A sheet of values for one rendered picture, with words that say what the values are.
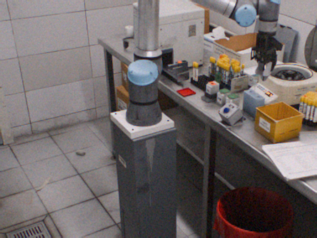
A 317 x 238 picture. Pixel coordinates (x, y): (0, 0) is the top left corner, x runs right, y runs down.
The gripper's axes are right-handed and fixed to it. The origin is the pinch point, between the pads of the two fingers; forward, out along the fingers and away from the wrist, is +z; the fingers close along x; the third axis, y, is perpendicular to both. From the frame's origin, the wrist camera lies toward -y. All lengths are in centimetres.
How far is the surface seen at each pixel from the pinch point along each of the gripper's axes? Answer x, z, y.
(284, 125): 19.2, 9.9, 16.7
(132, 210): -32, 55, 50
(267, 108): 8.1, 8.3, 10.6
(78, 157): -148, 101, -14
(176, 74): -50, 12, -4
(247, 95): -4.3, 7.6, 5.5
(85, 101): -186, 83, -56
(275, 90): 1.0, 8.4, -9.4
